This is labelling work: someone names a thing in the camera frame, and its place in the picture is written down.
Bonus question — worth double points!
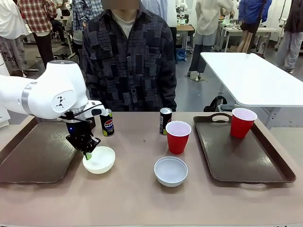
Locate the person in blue plaid shirt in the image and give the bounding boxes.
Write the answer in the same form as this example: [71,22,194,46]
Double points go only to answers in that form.
[71,0,105,52]

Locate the person in dark jacket grey trousers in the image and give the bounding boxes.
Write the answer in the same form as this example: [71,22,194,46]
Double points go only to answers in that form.
[275,0,303,73]

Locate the brown plastic tray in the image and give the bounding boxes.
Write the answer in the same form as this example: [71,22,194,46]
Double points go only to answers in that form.
[0,115,84,184]
[193,113,297,185]

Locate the grey background work table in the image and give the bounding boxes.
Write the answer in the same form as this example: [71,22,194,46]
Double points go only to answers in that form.
[220,25,279,53]

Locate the white cylindrical appliance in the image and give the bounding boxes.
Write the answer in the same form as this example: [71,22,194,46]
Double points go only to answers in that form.
[0,50,8,77]

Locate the person in white coat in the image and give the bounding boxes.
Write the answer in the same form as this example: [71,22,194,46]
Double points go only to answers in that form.
[142,0,178,28]

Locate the black can yellow-green label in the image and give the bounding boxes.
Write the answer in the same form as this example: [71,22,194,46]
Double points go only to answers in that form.
[160,107,173,136]

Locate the white bowl with grey inside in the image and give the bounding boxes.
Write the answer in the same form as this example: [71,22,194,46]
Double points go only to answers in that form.
[154,156,188,187]

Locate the person in red plaid shirt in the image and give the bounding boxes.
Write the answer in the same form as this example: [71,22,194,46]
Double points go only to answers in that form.
[18,0,58,70]

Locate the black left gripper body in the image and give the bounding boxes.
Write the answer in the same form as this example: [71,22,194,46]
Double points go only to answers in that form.
[65,115,101,153]

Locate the red plastic cup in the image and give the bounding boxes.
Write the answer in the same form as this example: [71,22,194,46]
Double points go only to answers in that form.
[165,120,192,155]
[230,108,258,139]

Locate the person in dark patchwork shirt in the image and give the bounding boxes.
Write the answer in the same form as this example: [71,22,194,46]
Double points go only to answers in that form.
[81,2,178,112]

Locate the black Pepsi can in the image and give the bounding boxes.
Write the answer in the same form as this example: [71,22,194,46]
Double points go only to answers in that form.
[99,109,116,138]

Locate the person in blue jacket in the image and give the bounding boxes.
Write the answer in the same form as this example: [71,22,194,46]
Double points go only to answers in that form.
[236,0,273,54]

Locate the blue bag on floor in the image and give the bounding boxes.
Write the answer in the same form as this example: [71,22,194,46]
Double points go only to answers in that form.
[176,49,188,63]

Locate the white folding table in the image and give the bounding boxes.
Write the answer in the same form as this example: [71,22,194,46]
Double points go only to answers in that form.
[200,52,303,130]

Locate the plain white bowl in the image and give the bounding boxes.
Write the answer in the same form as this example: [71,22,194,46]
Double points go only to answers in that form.
[82,146,116,175]

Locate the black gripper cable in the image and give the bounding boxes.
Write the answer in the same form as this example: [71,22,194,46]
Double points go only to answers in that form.
[58,103,103,124]

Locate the white box beside table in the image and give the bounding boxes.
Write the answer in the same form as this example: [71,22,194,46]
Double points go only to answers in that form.
[0,106,10,129]

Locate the black object under white table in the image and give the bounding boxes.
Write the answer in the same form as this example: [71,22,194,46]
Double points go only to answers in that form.
[204,96,228,113]

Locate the small wooden background table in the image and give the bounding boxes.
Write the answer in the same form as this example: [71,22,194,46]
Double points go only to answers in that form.
[176,24,196,54]

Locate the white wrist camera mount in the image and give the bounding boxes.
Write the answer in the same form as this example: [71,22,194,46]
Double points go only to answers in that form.
[88,100,107,118]

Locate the person in cream jacket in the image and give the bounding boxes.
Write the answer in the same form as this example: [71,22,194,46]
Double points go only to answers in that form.
[188,0,235,74]

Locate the person in white shirt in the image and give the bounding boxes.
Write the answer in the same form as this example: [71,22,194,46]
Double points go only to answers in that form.
[0,0,29,77]

